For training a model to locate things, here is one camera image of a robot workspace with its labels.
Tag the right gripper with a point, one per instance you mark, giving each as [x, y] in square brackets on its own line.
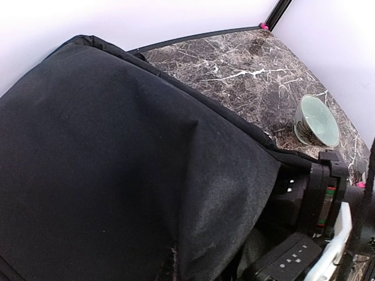
[308, 192]

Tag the black pink highlighter marker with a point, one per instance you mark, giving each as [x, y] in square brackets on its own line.
[361, 184]

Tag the black student backpack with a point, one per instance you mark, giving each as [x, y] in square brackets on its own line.
[114, 170]

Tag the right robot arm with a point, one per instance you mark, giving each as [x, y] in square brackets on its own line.
[361, 201]

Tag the far celadon bowl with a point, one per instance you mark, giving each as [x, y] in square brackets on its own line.
[314, 123]

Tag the right black frame post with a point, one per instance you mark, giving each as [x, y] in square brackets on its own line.
[277, 13]

